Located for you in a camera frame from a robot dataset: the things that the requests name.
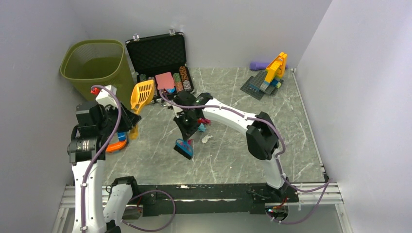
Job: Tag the light blue paper scrap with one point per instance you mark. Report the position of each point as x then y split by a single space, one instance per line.
202 128

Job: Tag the yellow brick toy tower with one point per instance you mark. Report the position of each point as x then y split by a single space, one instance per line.
275 70

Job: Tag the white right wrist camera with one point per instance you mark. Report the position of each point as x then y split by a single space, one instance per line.
177 110

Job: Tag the blue hand brush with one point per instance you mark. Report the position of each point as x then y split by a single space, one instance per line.
184 148

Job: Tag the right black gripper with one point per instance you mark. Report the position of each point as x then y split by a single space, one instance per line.
187 131

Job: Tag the pink card deck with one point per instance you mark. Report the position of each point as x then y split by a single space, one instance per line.
164 81

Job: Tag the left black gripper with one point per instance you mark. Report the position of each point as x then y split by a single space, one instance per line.
128 119

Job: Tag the black poker chip case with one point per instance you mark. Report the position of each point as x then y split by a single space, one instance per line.
154 55

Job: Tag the orange ring toy with bricks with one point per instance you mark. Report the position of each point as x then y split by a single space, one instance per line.
117 146

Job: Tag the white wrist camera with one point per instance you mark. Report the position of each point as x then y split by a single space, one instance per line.
104 98
177 110

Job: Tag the orange slotted plastic scoop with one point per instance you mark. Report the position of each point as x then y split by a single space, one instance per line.
142 95

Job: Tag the red paper scrap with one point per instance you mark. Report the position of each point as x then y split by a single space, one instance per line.
204 121

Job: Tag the grey brick baseplate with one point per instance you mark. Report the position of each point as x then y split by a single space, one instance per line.
252 85

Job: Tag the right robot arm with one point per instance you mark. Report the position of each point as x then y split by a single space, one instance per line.
262 137

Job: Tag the purple cylinder toy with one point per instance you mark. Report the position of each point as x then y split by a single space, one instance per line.
254 66

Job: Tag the white paper scrap near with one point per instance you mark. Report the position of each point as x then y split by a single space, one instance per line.
206 138

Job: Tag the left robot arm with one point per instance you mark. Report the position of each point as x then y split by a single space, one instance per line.
97 124

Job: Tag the olive green mesh wastebasket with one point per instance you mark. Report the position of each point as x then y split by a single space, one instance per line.
99 62

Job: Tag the black base bar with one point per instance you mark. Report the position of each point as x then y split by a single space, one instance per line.
251 198

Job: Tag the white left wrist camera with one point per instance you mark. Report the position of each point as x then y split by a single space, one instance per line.
104 98

